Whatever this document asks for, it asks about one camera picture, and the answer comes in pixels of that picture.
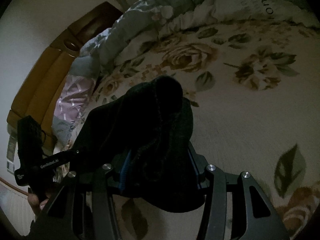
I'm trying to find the purple patterned pillow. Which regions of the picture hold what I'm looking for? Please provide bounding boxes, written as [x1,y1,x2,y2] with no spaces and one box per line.
[54,75,95,124]

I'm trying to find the person's left hand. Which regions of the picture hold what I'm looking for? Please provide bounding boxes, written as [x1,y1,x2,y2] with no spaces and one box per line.
[27,188,51,218]

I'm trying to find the floral cream bed blanket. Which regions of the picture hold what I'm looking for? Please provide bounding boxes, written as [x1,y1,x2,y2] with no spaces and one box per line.
[53,0,320,240]

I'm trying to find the dark wooden nightstand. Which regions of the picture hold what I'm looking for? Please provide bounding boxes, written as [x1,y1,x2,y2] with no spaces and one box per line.
[68,2,123,44]

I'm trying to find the wooden headboard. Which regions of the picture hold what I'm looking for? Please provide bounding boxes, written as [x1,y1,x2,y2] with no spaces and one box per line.
[6,28,78,131]

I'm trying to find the black pants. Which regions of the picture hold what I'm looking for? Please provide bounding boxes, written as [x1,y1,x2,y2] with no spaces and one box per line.
[70,76,205,213]

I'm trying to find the grey-green quilted duvet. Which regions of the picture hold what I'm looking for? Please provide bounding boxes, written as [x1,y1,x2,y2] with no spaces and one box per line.
[51,0,306,143]

